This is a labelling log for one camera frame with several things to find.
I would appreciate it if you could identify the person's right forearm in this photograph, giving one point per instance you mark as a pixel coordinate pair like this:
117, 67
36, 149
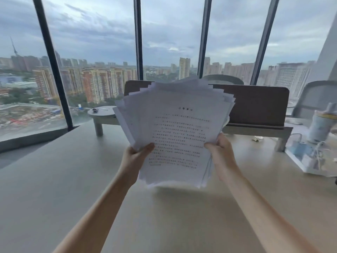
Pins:
263, 216

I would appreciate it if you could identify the stack of printed white papers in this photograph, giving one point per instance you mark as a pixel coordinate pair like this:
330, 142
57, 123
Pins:
176, 129

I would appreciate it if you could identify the person's right hand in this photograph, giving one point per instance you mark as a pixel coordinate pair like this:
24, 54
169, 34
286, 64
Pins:
223, 158

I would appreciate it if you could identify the grey mesh office chair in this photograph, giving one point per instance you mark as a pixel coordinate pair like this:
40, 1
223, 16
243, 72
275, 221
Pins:
314, 98

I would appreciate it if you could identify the brown desk divider panel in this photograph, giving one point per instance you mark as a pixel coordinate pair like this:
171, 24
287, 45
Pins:
258, 107

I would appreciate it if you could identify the person's left forearm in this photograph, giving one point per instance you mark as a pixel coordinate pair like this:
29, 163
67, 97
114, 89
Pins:
97, 216

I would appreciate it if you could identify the light blue small box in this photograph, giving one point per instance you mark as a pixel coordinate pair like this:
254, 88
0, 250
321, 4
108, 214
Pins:
302, 150

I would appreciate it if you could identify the grey monitor riser shelf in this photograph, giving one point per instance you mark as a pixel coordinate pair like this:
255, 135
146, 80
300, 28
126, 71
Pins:
105, 117

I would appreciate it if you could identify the grey office chair backrest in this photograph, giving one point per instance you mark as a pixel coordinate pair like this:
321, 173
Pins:
223, 79

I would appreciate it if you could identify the person's left thumb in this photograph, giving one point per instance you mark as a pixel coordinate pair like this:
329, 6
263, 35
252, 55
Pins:
147, 149

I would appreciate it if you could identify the white power strip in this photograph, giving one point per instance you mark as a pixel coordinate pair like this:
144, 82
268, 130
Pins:
306, 162

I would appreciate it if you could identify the white patterned bottle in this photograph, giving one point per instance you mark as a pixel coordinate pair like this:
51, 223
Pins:
321, 125

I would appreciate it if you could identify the person's right thumb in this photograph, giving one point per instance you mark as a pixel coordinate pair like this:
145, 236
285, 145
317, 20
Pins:
210, 148

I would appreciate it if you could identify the person's left hand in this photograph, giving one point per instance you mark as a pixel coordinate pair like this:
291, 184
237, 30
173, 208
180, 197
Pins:
133, 162

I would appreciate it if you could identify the black window frame post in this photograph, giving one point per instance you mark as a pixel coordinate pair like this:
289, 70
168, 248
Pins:
52, 63
264, 40
138, 39
204, 36

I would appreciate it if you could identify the small crumpled wrapper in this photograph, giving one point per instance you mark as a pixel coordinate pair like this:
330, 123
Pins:
254, 139

